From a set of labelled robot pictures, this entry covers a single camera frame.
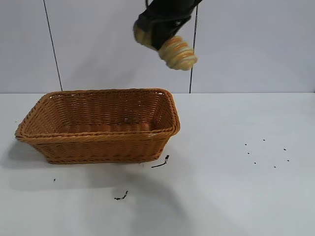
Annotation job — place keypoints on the brown woven wicker basket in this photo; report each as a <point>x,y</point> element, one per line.
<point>103,145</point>

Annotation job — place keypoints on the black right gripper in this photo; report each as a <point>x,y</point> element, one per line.
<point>172,6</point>

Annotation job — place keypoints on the long striped bread loaf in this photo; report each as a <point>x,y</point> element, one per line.
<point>179,54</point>

